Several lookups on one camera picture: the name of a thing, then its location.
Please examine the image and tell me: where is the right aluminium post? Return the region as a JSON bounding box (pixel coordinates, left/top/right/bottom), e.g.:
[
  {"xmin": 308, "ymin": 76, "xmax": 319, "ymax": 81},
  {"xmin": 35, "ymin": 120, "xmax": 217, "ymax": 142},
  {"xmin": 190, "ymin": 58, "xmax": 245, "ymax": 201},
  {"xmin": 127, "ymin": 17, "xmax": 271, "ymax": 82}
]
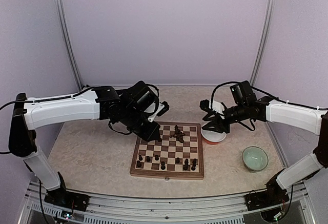
[{"xmin": 250, "ymin": 0, "xmax": 275, "ymax": 85}]

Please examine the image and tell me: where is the left aluminium post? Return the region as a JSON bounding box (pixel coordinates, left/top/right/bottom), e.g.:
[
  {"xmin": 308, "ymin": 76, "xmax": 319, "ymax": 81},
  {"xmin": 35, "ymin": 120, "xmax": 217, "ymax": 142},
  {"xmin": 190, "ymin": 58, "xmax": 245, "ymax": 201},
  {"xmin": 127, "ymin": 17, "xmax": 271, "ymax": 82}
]
[{"xmin": 55, "ymin": 0, "xmax": 83, "ymax": 90}]

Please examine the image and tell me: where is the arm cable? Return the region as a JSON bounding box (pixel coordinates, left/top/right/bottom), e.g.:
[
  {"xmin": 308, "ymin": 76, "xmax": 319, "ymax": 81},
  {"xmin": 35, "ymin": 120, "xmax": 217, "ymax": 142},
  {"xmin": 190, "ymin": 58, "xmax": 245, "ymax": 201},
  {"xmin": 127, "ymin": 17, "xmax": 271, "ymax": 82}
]
[
  {"xmin": 0, "ymin": 85, "xmax": 159, "ymax": 155},
  {"xmin": 210, "ymin": 81, "xmax": 328, "ymax": 132}
]

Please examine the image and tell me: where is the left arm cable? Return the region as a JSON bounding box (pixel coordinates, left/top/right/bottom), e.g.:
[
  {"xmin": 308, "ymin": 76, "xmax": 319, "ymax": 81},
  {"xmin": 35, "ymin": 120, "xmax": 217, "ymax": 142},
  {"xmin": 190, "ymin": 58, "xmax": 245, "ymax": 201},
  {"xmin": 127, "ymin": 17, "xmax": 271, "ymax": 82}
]
[{"xmin": 0, "ymin": 85, "xmax": 159, "ymax": 155}]

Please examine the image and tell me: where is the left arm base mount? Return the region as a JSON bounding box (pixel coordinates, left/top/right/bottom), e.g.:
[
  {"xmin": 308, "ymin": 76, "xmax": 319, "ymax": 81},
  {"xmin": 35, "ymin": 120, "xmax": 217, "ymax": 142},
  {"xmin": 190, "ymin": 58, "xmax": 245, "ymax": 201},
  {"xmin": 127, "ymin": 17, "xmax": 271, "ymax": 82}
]
[{"xmin": 45, "ymin": 186, "xmax": 90, "ymax": 212}]

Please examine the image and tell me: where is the aluminium front rail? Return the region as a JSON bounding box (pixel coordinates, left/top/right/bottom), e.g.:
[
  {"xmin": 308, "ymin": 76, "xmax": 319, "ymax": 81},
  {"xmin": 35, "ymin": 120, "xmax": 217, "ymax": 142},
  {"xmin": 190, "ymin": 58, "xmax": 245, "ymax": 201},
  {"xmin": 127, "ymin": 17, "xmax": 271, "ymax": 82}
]
[{"xmin": 17, "ymin": 180, "xmax": 316, "ymax": 224}]

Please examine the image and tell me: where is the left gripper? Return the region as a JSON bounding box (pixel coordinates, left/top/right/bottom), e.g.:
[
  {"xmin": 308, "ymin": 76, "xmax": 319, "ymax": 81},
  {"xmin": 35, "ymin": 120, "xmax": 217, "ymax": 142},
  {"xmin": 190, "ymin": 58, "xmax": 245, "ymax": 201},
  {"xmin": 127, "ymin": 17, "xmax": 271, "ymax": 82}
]
[{"xmin": 120, "ymin": 107, "xmax": 161, "ymax": 143}]

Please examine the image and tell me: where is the dark knight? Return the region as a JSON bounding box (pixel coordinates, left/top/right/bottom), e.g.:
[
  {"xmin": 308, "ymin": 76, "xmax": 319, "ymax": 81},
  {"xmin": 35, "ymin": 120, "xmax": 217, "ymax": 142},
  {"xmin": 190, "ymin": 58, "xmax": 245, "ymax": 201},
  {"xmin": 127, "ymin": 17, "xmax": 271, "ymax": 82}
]
[{"xmin": 183, "ymin": 162, "xmax": 189, "ymax": 171}]

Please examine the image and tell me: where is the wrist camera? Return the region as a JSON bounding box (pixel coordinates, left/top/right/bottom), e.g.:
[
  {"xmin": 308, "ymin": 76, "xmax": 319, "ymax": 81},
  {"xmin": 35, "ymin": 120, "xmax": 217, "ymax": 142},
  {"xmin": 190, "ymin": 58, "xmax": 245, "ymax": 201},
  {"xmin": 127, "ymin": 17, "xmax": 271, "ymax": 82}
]
[
  {"xmin": 199, "ymin": 99, "xmax": 225, "ymax": 114},
  {"xmin": 146, "ymin": 101, "xmax": 170, "ymax": 122}
]

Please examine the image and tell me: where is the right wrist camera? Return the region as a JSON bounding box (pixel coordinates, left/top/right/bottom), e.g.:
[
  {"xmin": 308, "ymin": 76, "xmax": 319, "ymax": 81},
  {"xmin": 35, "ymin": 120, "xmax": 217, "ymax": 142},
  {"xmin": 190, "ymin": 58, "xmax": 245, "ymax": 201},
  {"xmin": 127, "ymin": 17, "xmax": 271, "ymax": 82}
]
[{"xmin": 199, "ymin": 99, "xmax": 225, "ymax": 114}]

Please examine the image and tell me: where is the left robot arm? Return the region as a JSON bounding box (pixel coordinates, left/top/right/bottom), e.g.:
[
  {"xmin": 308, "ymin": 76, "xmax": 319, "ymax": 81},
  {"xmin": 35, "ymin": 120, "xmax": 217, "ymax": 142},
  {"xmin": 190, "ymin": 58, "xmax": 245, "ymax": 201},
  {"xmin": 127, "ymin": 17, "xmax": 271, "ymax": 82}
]
[{"xmin": 8, "ymin": 81, "xmax": 169, "ymax": 206}]

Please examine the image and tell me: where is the wooden chess board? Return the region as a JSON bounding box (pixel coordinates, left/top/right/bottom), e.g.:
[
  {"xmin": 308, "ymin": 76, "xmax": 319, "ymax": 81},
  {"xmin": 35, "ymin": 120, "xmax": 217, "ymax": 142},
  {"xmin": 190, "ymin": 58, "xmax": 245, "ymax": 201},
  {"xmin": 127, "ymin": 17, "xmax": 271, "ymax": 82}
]
[{"xmin": 130, "ymin": 122, "xmax": 204, "ymax": 180}]

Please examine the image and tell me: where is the white and orange bowl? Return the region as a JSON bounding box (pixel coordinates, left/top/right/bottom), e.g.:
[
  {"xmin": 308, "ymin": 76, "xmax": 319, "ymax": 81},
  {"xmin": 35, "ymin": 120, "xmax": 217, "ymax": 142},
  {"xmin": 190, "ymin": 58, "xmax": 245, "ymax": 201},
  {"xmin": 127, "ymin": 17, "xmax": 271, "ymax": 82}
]
[{"xmin": 201, "ymin": 129, "xmax": 227, "ymax": 145}]

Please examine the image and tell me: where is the dark pawn front centre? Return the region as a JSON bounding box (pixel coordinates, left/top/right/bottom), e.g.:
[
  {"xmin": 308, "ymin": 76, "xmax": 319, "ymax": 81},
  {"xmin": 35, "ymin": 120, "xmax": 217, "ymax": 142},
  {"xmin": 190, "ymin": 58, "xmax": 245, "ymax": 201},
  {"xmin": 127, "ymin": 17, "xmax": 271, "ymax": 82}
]
[{"xmin": 160, "ymin": 161, "xmax": 166, "ymax": 170}]

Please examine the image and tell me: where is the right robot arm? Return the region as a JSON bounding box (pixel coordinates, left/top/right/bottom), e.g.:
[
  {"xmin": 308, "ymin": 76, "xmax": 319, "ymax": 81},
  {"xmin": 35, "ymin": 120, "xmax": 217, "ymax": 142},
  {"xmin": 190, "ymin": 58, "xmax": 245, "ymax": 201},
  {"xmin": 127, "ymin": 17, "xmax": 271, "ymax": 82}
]
[{"xmin": 199, "ymin": 80, "xmax": 327, "ymax": 206}]

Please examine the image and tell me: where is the green glass bowl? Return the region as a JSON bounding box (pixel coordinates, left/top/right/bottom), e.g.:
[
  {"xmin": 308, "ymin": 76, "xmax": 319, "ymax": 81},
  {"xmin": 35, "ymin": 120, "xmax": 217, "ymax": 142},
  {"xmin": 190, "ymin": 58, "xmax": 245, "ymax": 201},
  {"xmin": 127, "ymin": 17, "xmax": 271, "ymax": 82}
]
[{"xmin": 242, "ymin": 146, "xmax": 269, "ymax": 172}]

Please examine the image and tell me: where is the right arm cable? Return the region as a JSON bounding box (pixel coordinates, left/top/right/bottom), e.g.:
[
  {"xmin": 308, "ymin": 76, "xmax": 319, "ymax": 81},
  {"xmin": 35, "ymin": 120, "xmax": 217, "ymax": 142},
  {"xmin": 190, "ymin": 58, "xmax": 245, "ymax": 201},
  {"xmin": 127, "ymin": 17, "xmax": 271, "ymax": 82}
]
[{"xmin": 210, "ymin": 81, "xmax": 328, "ymax": 132}]

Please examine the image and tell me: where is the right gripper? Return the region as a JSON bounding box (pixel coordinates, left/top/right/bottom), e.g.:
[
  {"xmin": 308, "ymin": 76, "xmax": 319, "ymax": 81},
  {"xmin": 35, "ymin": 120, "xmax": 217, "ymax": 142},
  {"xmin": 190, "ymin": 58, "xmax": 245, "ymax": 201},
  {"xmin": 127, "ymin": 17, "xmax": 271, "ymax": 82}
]
[{"xmin": 202, "ymin": 102, "xmax": 248, "ymax": 133}]

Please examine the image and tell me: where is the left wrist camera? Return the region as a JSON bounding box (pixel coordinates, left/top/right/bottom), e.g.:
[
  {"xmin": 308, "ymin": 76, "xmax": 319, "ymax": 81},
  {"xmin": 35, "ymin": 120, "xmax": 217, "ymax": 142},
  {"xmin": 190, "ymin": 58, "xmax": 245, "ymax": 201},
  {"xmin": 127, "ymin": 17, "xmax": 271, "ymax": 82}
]
[{"xmin": 146, "ymin": 101, "xmax": 170, "ymax": 122}]

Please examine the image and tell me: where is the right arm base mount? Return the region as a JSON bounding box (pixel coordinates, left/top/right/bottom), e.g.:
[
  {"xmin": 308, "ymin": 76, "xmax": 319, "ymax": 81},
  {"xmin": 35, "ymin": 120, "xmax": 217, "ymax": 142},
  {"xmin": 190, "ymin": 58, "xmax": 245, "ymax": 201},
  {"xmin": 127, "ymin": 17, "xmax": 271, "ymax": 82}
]
[{"xmin": 244, "ymin": 183, "xmax": 290, "ymax": 211}]

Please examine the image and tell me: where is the aluminium post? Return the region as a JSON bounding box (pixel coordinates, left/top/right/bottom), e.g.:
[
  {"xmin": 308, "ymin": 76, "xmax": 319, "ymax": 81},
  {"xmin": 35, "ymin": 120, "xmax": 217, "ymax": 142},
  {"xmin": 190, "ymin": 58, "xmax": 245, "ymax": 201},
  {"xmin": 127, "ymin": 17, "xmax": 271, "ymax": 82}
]
[
  {"xmin": 55, "ymin": 0, "xmax": 83, "ymax": 90},
  {"xmin": 250, "ymin": 0, "xmax": 275, "ymax": 85}
]

